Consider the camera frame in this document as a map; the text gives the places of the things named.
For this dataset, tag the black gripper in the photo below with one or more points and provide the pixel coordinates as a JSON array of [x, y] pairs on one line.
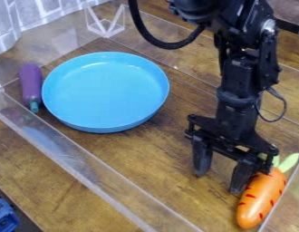
[[230, 135]]

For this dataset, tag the orange toy carrot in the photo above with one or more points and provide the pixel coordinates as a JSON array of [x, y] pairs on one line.
[[263, 193]]

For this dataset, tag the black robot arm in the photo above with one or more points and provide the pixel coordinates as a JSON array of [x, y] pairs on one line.
[[246, 39]]

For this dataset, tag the blue round plate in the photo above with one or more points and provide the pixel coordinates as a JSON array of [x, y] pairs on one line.
[[106, 92]]

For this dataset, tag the dark wooden furniture edge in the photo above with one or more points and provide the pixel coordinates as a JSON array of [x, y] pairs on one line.
[[287, 26]]

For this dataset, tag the purple toy eggplant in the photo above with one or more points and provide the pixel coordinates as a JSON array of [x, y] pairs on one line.
[[31, 81]]

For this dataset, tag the blue object at corner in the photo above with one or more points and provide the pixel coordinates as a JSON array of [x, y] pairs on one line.
[[10, 220]]

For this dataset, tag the white patterned curtain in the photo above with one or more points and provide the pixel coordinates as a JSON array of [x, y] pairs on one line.
[[22, 15]]

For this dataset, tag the clear acrylic enclosure wall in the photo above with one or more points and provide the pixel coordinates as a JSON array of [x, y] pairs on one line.
[[127, 182]]

